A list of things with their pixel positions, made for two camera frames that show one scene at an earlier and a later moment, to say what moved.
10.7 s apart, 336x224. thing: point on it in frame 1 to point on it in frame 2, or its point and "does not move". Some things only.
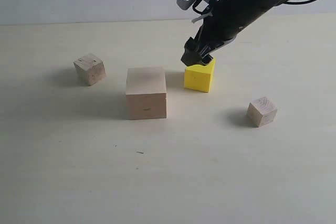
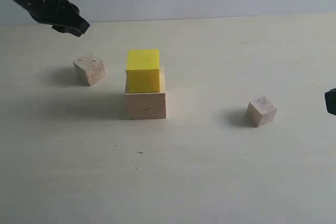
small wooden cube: [262, 111] does not move
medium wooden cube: [90, 68] does not move
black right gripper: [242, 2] to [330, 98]
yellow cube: [199, 78] to [143, 70]
